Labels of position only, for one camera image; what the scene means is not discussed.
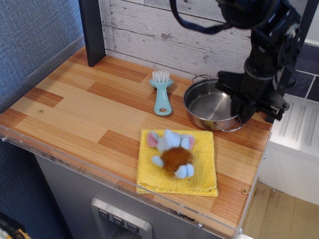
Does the yellow black object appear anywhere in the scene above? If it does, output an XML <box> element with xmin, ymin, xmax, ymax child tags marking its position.
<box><xmin>0</xmin><ymin>219</ymin><xmax>31</xmax><ymax>239</ymax></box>

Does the white ribbed cabinet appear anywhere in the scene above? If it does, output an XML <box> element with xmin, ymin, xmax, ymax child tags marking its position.
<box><xmin>258</xmin><ymin>94</ymin><xmax>319</xmax><ymax>205</ymax></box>

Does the silver dispenser panel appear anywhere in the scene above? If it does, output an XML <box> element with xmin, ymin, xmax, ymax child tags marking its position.
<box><xmin>91</xmin><ymin>198</ymin><xmax>153</xmax><ymax>239</ymax></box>

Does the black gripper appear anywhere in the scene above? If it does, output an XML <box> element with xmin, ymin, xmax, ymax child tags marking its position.
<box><xmin>215</xmin><ymin>71</ymin><xmax>290</xmax><ymax>124</ymax></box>

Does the blue plush elephant toy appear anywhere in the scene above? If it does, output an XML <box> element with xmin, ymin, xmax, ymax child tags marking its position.
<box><xmin>147</xmin><ymin>129</ymin><xmax>195</xmax><ymax>179</ymax></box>

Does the black right shelf post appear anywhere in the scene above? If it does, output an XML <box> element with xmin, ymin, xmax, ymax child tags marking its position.
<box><xmin>265</xmin><ymin>0</ymin><xmax>319</xmax><ymax>123</ymax></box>

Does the clear acrylic edge guard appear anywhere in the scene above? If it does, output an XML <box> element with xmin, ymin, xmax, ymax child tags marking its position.
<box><xmin>0</xmin><ymin>126</ymin><xmax>243</xmax><ymax>239</ymax></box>

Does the black left shelf post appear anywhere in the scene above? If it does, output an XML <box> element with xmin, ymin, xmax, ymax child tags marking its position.
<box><xmin>78</xmin><ymin>0</ymin><xmax>106</xmax><ymax>67</ymax></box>

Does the light blue brush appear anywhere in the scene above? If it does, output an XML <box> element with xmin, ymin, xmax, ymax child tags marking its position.
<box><xmin>149</xmin><ymin>70</ymin><xmax>173</xmax><ymax>116</ymax></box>

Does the yellow folded cloth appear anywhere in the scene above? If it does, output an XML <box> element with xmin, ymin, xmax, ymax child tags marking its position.
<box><xmin>136</xmin><ymin>129</ymin><xmax>218</xmax><ymax>197</ymax></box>

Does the black shelf post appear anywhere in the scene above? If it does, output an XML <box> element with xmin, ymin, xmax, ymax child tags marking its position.
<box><xmin>265</xmin><ymin>0</ymin><xmax>319</xmax><ymax>123</ymax></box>
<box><xmin>78</xmin><ymin>0</ymin><xmax>106</xmax><ymax>67</ymax></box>

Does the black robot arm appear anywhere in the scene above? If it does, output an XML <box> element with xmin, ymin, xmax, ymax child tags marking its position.
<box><xmin>216</xmin><ymin>0</ymin><xmax>301</xmax><ymax>123</ymax></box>

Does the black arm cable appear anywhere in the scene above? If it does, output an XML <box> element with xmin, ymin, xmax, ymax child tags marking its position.
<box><xmin>169</xmin><ymin>0</ymin><xmax>297</xmax><ymax>93</ymax></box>

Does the silver steel pot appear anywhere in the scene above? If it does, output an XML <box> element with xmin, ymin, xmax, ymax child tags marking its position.
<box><xmin>183</xmin><ymin>75</ymin><xmax>243</xmax><ymax>132</ymax></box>

